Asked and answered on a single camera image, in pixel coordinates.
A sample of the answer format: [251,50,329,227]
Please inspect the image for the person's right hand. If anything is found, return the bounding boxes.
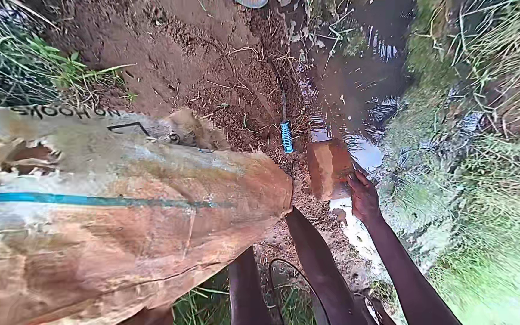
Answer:
[347,161,382,225]

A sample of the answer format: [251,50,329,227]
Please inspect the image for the reddish brown rectangular block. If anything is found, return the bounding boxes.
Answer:
[306,138,354,201]

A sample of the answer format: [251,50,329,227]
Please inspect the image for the brown woven sack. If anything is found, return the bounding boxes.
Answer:
[0,105,294,325]

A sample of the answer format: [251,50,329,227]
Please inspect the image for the person's right forearm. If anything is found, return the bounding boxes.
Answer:
[365,213,462,325]

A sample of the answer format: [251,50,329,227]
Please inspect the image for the person's left forearm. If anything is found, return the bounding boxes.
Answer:
[285,206,377,325]

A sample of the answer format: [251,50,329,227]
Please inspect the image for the long pale green grass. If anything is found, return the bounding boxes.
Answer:
[427,0,520,325]

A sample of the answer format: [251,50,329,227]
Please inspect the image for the person's legs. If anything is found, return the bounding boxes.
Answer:
[228,246,272,325]

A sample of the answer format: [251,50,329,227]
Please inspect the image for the clump of green leafy grass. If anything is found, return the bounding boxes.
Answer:
[0,0,136,109]

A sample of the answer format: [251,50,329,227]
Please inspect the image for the blade with blue handle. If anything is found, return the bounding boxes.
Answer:
[268,58,294,154]

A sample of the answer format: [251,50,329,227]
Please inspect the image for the black cable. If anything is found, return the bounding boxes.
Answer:
[268,258,331,325]

